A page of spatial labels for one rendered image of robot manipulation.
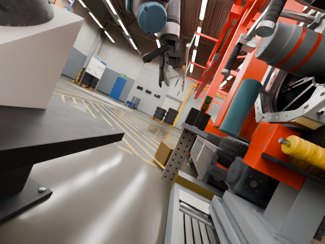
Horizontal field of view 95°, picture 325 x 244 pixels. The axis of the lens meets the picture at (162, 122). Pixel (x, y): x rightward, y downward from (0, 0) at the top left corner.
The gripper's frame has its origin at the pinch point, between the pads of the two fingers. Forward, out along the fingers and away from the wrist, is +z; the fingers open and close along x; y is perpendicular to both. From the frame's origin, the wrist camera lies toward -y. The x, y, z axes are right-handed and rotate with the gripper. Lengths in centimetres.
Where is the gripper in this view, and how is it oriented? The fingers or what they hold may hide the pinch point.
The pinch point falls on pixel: (162, 86)
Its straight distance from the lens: 68.3
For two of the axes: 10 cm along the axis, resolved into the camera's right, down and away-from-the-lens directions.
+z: -0.3, 9.8, 1.8
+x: -2.3, -1.8, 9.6
